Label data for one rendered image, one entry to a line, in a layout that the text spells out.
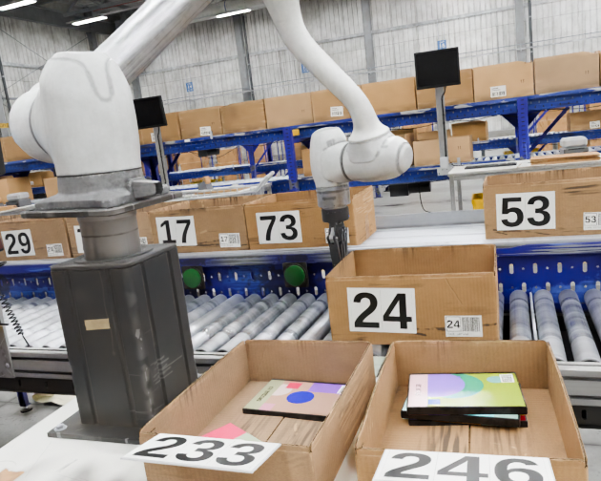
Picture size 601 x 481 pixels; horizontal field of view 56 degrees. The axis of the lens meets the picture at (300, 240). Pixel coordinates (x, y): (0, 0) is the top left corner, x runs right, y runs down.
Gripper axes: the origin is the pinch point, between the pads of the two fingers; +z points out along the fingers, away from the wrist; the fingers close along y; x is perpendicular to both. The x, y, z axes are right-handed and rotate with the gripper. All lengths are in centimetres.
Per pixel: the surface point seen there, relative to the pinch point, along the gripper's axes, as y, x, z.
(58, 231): -29, -124, -14
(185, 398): 69, -9, 2
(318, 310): -6.9, -10.8, 11.6
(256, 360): 44.9, -7.0, 5.1
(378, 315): 21.7, 14.6, 3.2
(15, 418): -54, -201, 86
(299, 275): -21.1, -21.2, 4.3
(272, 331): 12.2, -17.7, 11.2
